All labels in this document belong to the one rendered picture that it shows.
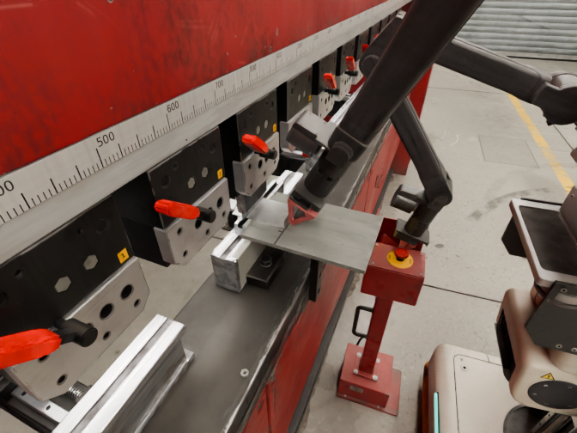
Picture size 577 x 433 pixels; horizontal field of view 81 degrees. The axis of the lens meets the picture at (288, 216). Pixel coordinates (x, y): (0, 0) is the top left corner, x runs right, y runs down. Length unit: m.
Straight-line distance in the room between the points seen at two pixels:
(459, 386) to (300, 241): 0.92
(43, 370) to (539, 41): 8.33
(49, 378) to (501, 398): 1.33
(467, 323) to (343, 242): 1.38
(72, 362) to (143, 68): 0.31
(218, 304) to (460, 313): 1.50
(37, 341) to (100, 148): 0.17
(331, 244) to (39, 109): 0.52
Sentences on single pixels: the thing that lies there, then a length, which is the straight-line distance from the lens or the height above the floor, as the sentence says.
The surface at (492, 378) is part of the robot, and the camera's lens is 1.50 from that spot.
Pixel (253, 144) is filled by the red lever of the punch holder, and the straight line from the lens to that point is 0.54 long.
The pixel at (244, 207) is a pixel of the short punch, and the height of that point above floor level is 1.04.
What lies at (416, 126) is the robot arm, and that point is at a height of 1.14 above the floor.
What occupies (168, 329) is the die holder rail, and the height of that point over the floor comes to 0.97.
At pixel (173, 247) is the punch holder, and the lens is 0.48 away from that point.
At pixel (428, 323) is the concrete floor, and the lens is 1.92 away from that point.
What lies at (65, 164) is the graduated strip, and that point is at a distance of 0.35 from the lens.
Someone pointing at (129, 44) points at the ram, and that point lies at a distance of 0.39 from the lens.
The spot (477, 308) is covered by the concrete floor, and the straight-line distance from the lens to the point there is 2.09.
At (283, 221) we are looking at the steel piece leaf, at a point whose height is 1.00.
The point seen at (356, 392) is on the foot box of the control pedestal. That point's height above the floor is 0.06.
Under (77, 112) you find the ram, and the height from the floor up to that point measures 1.35.
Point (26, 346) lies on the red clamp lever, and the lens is 0.34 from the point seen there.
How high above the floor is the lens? 1.45
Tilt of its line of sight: 37 degrees down
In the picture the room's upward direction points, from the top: straight up
